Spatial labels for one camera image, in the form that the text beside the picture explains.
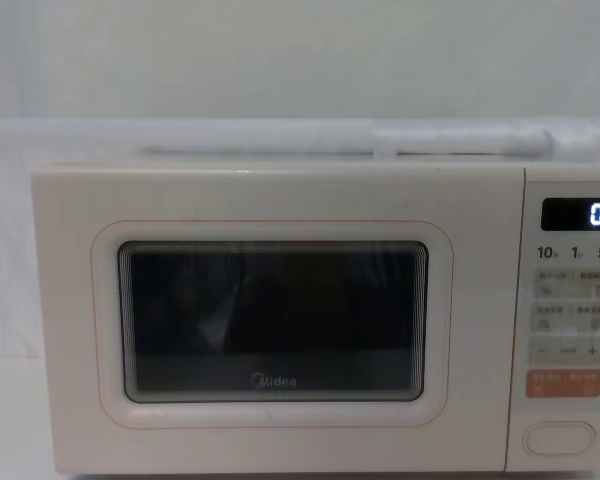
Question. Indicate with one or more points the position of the microwave control panel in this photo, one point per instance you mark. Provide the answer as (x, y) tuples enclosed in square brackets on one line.
[(570, 310)]

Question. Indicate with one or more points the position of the cream microwave oven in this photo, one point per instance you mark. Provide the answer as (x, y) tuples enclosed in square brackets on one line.
[(280, 200)]

